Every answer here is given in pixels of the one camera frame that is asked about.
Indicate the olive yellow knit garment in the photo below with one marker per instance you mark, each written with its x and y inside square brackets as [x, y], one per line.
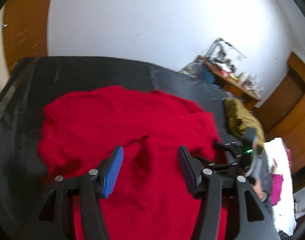
[238, 119]

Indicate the person's right hand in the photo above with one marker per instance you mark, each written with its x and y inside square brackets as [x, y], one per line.
[257, 187]

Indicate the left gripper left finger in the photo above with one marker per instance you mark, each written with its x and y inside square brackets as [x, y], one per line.
[98, 183]

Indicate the dark jacket right forearm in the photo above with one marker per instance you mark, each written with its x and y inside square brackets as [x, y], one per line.
[262, 171]

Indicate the black table cover cloth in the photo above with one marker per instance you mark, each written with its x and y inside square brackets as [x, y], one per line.
[37, 82]

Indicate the cluttered wooden desk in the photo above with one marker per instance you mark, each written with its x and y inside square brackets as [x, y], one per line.
[216, 68]

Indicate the white bag with pink items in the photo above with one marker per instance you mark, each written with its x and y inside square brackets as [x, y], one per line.
[281, 196]

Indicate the brown wooden door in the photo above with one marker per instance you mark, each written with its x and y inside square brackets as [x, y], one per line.
[25, 30]

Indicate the brown wooden cabinet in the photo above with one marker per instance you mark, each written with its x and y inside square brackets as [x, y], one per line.
[283, 113]

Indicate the red knit sweater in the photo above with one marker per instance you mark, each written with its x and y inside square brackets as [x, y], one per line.
[150, 199]

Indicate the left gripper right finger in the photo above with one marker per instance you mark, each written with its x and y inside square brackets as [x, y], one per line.
[210, 184]

